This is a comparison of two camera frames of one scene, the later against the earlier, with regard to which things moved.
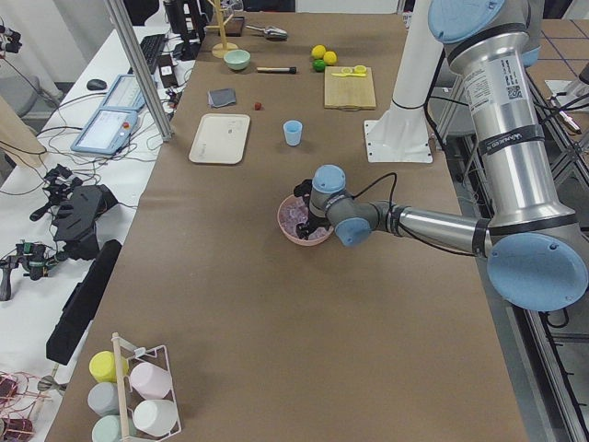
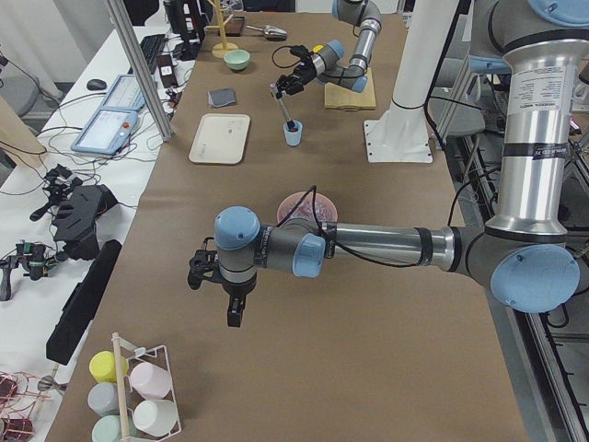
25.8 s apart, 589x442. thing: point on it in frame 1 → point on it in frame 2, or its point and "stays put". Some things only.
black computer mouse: x=97 y=85 stays put
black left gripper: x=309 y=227 → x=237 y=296
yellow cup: x=102 y=366 stays put
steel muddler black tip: x=277 y=70 → x=291 y=125
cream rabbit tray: x=221 y=138 stays put
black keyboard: x=152 y=46 stays put
